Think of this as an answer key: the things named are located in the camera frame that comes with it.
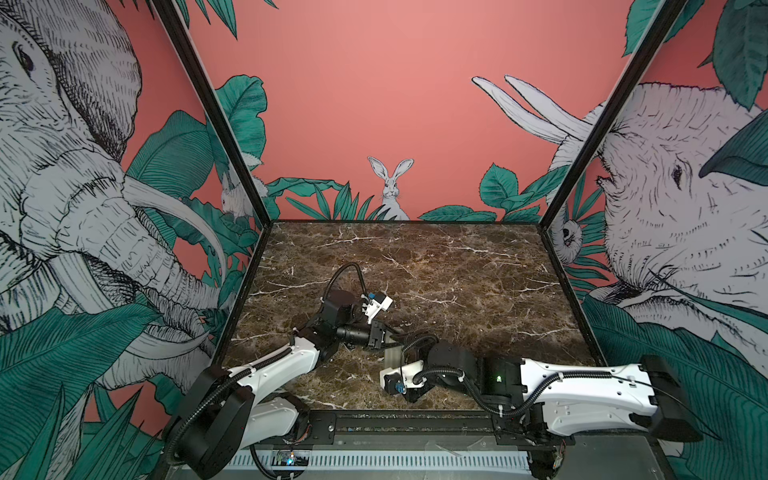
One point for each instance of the white slotted cable duct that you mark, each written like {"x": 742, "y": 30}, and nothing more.
{"x": 512, "y": 462}

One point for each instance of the black left corner frame post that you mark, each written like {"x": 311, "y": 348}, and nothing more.
{"x": 172, "y": 22}

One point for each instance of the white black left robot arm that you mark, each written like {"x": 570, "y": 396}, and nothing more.
{"x": 226, "y": 410}

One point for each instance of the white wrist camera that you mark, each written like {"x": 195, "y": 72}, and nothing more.
{"x": 392, "y": 380}
{"x": 375, "y": 303}

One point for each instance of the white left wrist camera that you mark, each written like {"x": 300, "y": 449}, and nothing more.
{"x": 375, "y": 303}

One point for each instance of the black right corner frame post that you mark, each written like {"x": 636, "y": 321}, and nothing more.
{"x": 660, "y": 24}

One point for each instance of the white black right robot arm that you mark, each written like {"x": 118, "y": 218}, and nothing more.
{"x": 542, "y": 400}

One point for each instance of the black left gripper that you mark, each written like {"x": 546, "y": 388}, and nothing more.
{"x": 377, "y": 335}

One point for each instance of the grey remote control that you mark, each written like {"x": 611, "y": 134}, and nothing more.
{"x": 393, "y": 357}

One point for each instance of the green circuit board with leds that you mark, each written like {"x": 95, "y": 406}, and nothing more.
{"x": 290, "y": 459}

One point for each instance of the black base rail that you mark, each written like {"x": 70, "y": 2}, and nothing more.
{"x": 327, "y": 426}

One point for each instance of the black corner frame post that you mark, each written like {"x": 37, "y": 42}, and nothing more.
{"x": 172, "y": 22}
{"x": 660, "y": 24}

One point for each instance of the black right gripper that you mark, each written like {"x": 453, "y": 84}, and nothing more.
{"x": 423, "y": 391}

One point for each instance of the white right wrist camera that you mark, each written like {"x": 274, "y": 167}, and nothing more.
{"x": 392, "y": 380}

